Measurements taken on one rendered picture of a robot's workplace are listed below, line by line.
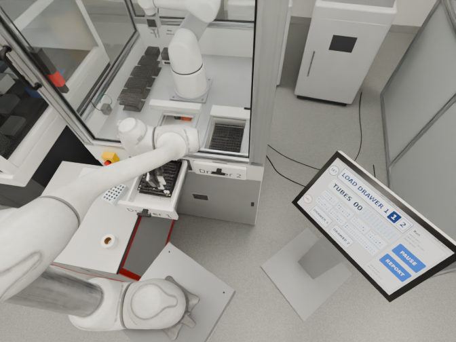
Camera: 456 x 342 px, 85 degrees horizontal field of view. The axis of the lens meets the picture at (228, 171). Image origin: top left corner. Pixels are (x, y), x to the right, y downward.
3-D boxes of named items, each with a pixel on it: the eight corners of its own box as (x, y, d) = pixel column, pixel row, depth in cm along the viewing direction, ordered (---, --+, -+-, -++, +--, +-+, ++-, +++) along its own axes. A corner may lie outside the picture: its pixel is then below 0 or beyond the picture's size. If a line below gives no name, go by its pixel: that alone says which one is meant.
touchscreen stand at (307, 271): (302, 321, 173) (366, 318, 86) (260, 267, 193) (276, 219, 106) (351, 274, 187) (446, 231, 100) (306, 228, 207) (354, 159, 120)
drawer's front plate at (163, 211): (178, 220, 129) (172, 212, 120) (125, 211, 133) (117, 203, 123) (178, 216, 130) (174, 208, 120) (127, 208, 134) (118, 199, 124)
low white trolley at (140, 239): (159, 291, 187) (115, 273, 122) (83, 276, 195) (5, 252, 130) (180, 218, 216) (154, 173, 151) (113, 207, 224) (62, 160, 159)
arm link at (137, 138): (126, 162, 95) (160, 161, 95) (108, 136, 82) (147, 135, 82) (131, 140, 101) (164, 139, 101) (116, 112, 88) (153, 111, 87)
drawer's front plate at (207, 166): (245, 180, 139) (246, 169, 130) (195, 173, 143) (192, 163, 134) (246, 177, 140) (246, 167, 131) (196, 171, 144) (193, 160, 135)
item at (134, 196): (175, 214, 129) (172, 210, 124) (128, 207, 132) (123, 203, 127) (193, 153, 149) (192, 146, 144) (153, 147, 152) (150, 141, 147)
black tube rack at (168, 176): (172, 199, 133) (169, 194, 128) (140, 195, 135) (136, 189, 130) (182, 165, 144) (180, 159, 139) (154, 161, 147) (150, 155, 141)
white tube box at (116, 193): (115, 206, 141) (112, 203, 138) (104, 201, 143) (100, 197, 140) (128, 188, 147) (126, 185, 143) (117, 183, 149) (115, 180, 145)
